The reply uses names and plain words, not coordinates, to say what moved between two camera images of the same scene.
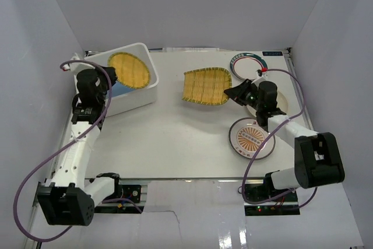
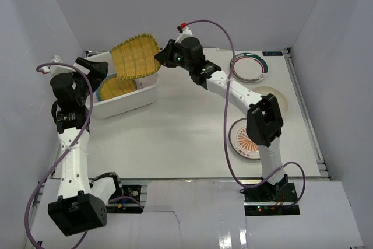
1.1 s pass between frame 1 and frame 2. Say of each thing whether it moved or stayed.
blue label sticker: stayed
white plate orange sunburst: stayed
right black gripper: moved
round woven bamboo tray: moved
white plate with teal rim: stayed
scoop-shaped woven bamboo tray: moved
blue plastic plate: moved
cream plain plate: stayed
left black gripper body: moved
